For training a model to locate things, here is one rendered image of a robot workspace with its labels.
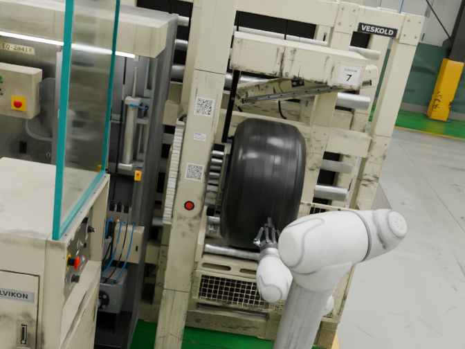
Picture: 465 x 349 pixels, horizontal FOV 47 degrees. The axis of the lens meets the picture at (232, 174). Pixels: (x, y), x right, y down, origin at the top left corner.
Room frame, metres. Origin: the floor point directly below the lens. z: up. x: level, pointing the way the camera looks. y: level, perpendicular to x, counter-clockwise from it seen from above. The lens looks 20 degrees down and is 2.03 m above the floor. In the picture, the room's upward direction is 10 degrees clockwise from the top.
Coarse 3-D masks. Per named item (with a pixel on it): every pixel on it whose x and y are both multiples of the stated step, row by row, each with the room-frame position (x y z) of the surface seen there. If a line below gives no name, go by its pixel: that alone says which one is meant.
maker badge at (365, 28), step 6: (360, 24) 2.76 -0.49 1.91; (366, 24) 2.76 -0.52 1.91; (372, 24) 2.77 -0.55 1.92; (360, 30) 2.76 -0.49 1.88; (366, 30) 2.76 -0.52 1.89; (372, 30) 2.77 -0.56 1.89; (378, 30) 2.77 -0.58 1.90; (384, 30) 2.77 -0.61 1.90; (390, 30) 2.77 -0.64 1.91; (396, 30) 2.77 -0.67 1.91; (384, 36) 2.77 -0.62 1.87; (390, 36) 2.77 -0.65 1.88
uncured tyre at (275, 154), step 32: (256, 128) 2.17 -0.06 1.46; (288, 128) 2.22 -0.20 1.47; (256, 160) 2.03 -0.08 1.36; (288, 160) 2.05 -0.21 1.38; (224, 192) 2.40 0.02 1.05; (256, 192) 1.97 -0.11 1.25; (288, 192) 1.99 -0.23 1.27; (224, 224) 2.02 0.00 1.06; (256, 224) 1.97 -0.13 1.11; (288, 224) 1.99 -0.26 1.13
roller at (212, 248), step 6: (204, 246) 2.09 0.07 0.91; (210, 246) 2.09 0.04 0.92; (216, 246) 2.10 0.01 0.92; (222, 246) 2.10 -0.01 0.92; (228, 246) 2.11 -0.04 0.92; (210, 252) 2.09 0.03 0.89; (216, 252) 2.09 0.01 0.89; (222, 252) 2.09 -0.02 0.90; (228, 252) 2.09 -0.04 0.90; (234, 252) 2.09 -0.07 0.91; (240, 252) 2.10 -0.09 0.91; (246, 252) 2.10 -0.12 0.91; (252, 252) 2.10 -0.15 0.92; (258, 252) 2.11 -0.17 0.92; (246, 258) 2.10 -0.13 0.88; (252, 258) 2.10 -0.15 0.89
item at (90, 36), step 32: (96, 0) 1.55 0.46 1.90; (64, 32) 1.30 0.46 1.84; (96, 32) 1.58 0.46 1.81; (64, 64) 1.30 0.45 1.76; (96, 64) 1.61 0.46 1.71; (64, 96) 1.30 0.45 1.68; (96, 96) 1.64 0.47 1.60; (64, 128) 1.30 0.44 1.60; (96, 128) 1.68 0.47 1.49; (64, 160) 1.34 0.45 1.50; (96, 160) 1.72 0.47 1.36; (64, 192) 1.36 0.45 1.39; (64, 224) 1.38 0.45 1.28
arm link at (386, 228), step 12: (360, 216) 1.21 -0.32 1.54; (372, 216) 1.22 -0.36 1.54; (384, 216) 1.20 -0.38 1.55; (396, 216) 1.21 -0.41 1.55; (372, 228) 1.19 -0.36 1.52; (384, 228) 1.18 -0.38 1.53; (396, 228) 1.19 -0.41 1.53; (372, 240) 1.17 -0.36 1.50; (384, 240) 1.18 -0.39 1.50; (396, 240) 1.18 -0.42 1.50; (372, 252) 1.18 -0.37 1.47; (384, 252) 1.21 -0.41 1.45
